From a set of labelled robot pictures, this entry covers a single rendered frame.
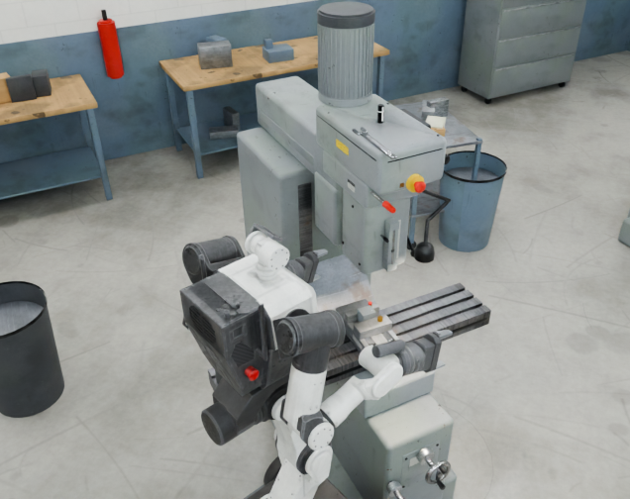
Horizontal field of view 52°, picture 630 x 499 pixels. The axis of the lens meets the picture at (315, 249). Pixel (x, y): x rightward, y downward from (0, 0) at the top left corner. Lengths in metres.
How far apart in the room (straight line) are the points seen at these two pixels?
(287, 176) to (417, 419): 1.11
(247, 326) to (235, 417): 0.34
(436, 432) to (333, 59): 1.49
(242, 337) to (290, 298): 0.15
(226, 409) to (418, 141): 1.02
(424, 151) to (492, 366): 2.18
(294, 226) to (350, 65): 0.78
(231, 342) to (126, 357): 2.63
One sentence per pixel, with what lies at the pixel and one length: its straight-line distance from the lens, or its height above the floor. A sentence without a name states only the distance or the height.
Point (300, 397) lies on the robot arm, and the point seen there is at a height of 1.59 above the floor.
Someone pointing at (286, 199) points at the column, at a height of 1.45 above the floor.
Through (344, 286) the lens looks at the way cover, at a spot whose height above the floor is 0.96.
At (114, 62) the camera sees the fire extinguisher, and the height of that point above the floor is 0.95.
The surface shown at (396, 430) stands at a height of 0.73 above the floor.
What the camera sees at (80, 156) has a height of 0.23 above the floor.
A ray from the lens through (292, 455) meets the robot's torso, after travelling 2.23.
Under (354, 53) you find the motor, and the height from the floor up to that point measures 2.08.
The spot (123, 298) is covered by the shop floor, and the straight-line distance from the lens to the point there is 4.69.
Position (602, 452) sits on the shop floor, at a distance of 3.83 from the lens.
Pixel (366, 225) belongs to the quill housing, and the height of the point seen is 1.54.
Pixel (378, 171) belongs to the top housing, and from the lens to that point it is 2.09.
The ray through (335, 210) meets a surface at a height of 1.51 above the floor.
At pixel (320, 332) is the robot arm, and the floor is 1.76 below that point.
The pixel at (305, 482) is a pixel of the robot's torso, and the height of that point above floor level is 0.90.
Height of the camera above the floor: 2.79
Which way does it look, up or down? 34 degrees down
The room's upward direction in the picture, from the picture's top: 1 degrees counter-clockwise
